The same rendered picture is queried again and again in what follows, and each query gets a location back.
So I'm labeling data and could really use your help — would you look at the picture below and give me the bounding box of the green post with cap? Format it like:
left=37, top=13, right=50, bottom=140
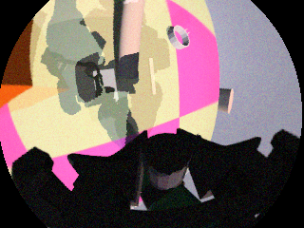
left=141, top=168, right=220, bottom=228

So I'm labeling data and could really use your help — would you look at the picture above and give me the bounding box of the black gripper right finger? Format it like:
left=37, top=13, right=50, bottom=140
left=176, top=128, right=261, bottom=199

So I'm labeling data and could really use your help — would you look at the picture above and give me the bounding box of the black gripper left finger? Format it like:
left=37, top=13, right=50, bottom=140
left=67, top=130, right=148, bottom=206

